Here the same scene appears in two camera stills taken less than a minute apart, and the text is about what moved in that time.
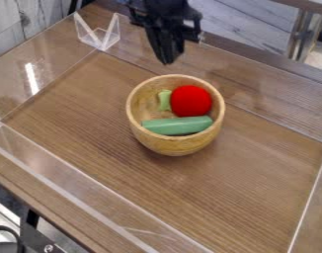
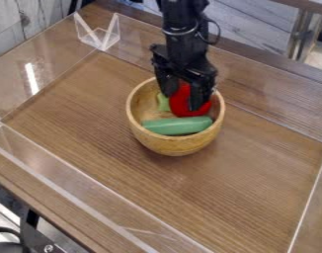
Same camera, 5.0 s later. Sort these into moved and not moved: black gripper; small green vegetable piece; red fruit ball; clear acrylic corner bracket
Moved: black gripper
Not moved: small green vegetable piece; red fruit ball; clear acrylic corner bracket
